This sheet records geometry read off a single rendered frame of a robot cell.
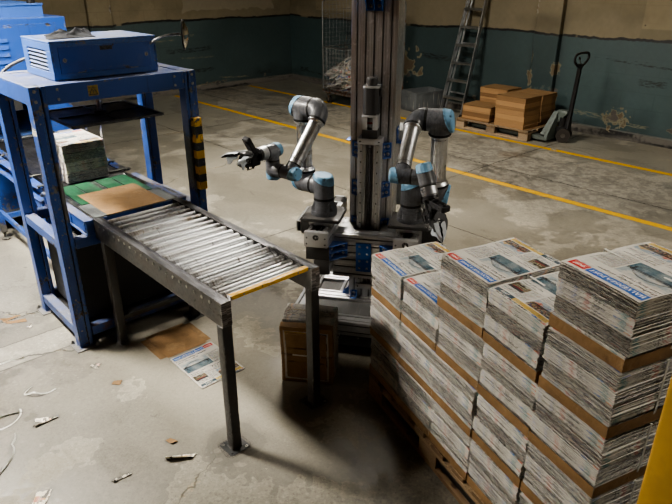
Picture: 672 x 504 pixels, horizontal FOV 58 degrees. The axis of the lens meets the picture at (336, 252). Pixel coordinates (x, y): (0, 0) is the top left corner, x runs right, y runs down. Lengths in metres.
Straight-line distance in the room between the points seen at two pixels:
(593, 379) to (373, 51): 2.11
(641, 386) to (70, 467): 2.42
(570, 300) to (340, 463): 1.48
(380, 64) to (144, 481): 2.35
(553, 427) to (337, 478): 1.13
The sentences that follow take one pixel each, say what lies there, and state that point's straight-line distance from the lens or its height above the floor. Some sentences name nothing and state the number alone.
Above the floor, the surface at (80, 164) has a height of 0.91.
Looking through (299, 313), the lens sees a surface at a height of 0.38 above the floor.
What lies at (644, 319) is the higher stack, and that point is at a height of 1.23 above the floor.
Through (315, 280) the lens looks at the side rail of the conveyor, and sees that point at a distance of 2.91.
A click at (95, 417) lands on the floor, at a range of 3.46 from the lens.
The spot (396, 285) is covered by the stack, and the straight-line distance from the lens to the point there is 2.80.
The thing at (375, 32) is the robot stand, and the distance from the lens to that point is 3.38.
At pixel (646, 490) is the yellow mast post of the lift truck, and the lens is 1.68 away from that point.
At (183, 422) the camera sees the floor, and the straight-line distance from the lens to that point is 3.29.
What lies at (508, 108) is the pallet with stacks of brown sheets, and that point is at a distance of 8.91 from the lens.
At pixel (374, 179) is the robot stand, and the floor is 1.02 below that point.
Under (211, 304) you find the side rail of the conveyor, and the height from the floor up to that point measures 0.77.
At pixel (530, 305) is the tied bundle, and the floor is 1.06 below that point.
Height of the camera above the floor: 2.06
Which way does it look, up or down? 24 degrees down
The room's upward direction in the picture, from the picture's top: straight up
